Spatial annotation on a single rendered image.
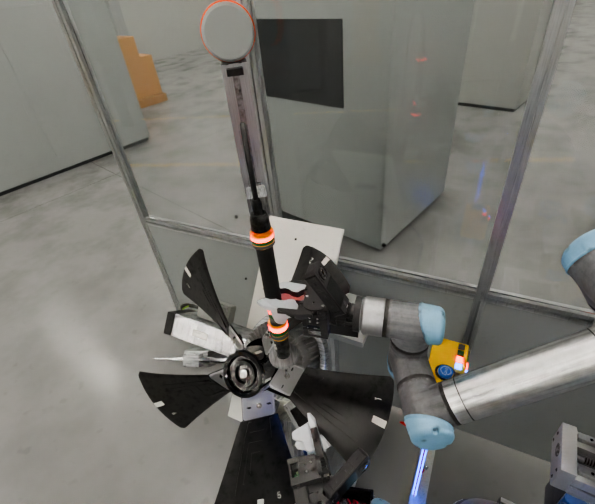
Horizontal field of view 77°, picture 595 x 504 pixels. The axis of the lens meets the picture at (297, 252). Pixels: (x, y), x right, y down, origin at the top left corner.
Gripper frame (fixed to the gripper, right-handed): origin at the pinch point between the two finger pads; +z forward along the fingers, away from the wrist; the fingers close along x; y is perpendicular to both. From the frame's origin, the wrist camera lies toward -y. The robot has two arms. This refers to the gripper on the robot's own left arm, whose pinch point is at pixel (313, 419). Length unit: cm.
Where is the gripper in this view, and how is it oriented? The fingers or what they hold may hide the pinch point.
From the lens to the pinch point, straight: 95.7
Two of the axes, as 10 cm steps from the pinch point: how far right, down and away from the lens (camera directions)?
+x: 1.9, 7.7, 6.1
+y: -9.6, 2.7, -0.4
